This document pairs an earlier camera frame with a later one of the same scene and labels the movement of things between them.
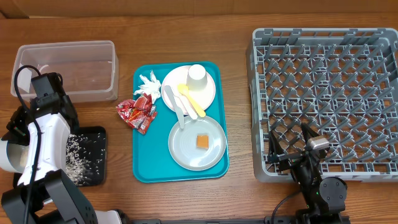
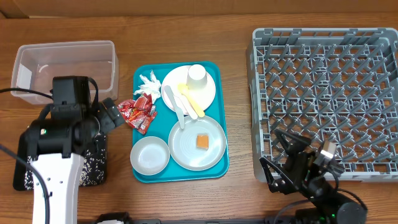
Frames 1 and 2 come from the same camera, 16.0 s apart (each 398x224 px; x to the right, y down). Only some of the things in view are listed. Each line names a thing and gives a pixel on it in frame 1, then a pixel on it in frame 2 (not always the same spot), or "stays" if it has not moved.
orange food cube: (203, 141) stays
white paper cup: (197, 78) stays
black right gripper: (275, 154) to (294, 165)
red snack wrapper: (139, 113) stays
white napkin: (152, 87) stays
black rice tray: (86, 156) stays
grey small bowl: (13, 157) to (149, 155)
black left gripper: (17, 131) to (107, 122)
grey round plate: (199, 145) stays
